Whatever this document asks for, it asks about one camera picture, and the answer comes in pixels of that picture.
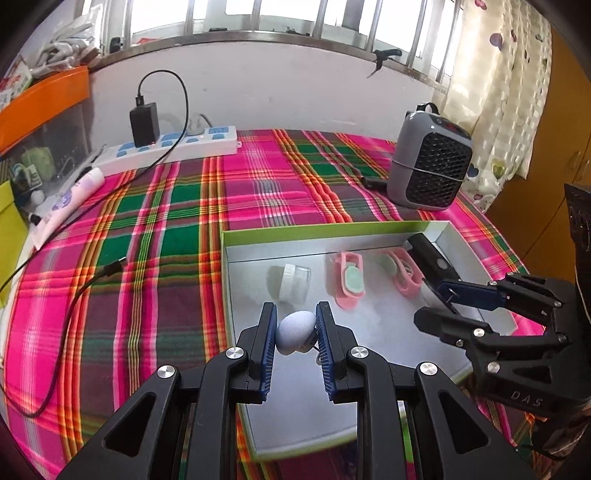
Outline pink green plaid blanket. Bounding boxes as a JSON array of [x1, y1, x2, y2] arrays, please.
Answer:
[[0, 129, 546, 480]]

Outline translucent white jar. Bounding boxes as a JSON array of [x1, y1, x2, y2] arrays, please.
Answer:
[[267, 263, 312, 303]]

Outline colourful paper packets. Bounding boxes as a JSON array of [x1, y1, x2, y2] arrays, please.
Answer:
[[0, 54, 34, 107]]

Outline black bike light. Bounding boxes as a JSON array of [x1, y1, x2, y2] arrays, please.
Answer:
[[405, 233, 462, 296]]

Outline white power strip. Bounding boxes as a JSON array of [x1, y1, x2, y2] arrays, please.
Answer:
[[90, 126, 242, 178]]

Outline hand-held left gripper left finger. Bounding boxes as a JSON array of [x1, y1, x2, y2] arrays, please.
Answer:
[[58, 302, 279, 480]]

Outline white plastic bags pile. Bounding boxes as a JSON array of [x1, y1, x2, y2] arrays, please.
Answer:
[[30, 4, 100, 70]]

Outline black charging cable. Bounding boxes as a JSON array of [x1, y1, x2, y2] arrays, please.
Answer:
[[0, 69, 190, 420]]

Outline pink white tube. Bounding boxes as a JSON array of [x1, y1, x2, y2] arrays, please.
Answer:
[[30, 167, 106, 245]]

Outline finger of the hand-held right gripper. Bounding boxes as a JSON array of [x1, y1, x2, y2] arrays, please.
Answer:
[[414, 307, 573, 386], [435, 271, 575, 326]]

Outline green white cardboard box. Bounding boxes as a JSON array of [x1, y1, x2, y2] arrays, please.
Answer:
[[221, 220, 548, 462]]

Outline cream heart print curtain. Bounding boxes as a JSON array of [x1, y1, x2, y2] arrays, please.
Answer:
[[438, 0, 555, 213]]

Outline black curved handle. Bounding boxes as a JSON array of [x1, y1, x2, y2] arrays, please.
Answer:
[[367, 48, 403, 78]]

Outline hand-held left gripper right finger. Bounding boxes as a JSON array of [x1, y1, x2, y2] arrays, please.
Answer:
[[315, 301, 534, 480]]

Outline brown wooden wardrobe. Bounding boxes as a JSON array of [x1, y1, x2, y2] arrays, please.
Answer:
[[485, 23, 591, 282]]

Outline lime green box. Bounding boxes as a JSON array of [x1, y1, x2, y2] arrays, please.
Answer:
[[0, 181, 19, 308]]

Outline grey space heater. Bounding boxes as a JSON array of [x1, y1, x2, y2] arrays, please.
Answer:
[[387, 102, 475, 212]]

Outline clear bin with orange lid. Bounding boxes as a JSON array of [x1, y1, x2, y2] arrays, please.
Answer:
[[0, 65, 93, 195]]

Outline pink clip with green pad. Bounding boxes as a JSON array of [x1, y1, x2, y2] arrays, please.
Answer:
[[333, 250, 368, 310]]

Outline black power adapter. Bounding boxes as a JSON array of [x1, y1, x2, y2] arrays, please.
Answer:
[[129, 96, 161, 148]]

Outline window with metal bars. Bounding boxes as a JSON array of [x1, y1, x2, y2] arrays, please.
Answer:
[[83, 0, 467, 93]]

